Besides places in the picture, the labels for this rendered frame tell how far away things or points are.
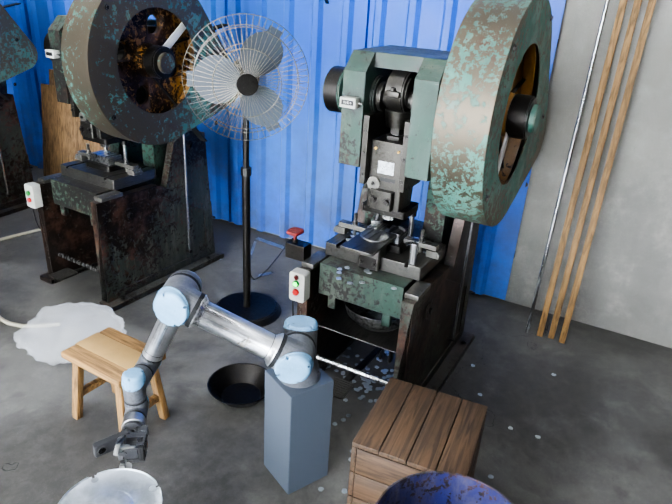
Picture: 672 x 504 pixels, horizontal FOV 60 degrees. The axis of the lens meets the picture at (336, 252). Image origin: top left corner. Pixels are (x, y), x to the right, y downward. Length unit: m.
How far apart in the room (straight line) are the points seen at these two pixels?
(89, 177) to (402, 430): 2.26
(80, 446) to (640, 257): 2.89
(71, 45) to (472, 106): 1.84
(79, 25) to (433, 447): 2.27
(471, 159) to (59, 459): 1.90
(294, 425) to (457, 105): 1.20
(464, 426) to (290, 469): 0.64
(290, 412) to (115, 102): 1.69
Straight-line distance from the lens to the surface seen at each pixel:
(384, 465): 2.05
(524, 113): 2.19
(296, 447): 2.20
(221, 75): 2.85
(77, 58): 2.94
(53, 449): 2.67
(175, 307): 1.84
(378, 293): 2.40
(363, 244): 2.36
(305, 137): 4.00
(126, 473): 2.00
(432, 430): 2.13
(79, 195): 3.49
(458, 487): 1.84
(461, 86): 1.90
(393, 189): 2.40
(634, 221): 3.50
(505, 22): 2.00
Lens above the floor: 1.72
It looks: 24 degrees down
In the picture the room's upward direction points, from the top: 4 degrees clockwise
